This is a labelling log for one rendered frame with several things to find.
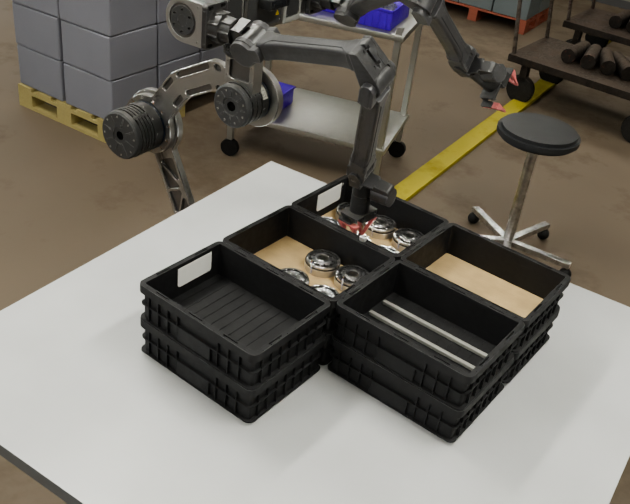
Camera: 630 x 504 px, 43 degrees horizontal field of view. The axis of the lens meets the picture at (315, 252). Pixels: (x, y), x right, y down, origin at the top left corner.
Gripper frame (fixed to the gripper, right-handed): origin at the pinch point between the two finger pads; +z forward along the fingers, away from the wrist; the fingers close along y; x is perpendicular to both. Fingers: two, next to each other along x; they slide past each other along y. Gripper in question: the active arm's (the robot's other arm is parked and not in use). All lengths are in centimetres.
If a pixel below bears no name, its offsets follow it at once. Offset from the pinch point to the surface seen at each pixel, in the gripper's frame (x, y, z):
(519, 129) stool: 25, 155, 19
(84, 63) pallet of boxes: 254, 78, 46
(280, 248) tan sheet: 13.9, -17.6, 4.4
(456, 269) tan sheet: -27.7, 15.8, 4.6
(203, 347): -7, -67, 1
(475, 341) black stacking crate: -50, -9, 4
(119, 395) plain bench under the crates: 6, -83, 16
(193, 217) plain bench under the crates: 59, -12, 18
